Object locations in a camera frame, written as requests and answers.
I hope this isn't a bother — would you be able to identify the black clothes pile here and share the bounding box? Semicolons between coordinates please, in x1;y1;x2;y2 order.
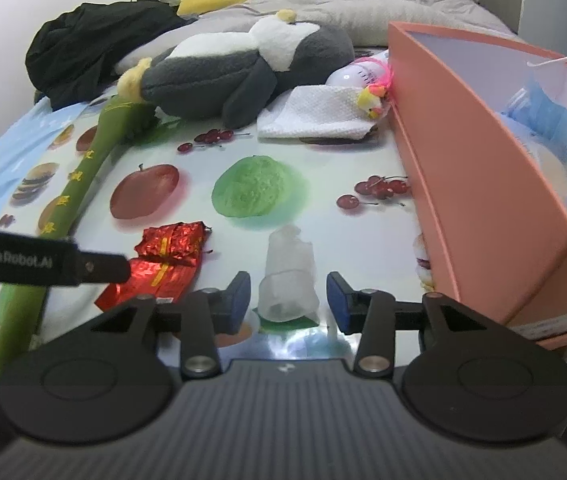
26;0;199;111

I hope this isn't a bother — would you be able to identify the grey white penguin plush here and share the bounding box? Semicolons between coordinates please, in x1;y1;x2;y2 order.
116;9;355;129

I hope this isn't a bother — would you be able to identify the translucent white packet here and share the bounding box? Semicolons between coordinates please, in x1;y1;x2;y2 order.
257;225;320;322

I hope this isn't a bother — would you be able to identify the red foil packet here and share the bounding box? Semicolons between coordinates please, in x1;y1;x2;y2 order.
94;257;201;311
134;221;212;268

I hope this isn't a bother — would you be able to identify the white fuzzy pad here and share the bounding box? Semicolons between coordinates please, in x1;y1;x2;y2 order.
523;132;567;201

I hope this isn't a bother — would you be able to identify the grey duvet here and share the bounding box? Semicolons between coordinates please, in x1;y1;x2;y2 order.
113;0;521;76

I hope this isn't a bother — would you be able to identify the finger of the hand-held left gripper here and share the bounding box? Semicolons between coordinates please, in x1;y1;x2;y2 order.
76;252;131;286

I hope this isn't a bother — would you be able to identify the green plush stick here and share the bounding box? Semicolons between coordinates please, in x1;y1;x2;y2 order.
0;97;156;376

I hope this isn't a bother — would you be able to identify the white bottle with pink band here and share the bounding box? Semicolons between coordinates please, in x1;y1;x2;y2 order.
324;56;395;88

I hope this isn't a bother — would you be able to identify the small yellow chick toy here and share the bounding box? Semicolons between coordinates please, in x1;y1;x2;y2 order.
357;84;389;120

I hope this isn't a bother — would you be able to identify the fruit printed bed sheet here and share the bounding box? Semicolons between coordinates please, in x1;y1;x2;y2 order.
0;45;464;376

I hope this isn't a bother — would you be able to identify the orange cardboard box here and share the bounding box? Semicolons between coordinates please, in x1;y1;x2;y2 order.
387;21;567;326

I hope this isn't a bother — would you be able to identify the white textured towel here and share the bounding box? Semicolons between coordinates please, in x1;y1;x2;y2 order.
256;85;387;141

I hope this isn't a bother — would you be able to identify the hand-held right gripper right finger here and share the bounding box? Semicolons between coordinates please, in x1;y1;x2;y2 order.
327;271;471;379

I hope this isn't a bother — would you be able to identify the blue face mask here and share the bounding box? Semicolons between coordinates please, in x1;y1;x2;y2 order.
501;55;567;158

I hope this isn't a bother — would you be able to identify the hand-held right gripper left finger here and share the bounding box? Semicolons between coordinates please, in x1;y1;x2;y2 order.
90;271;252;380

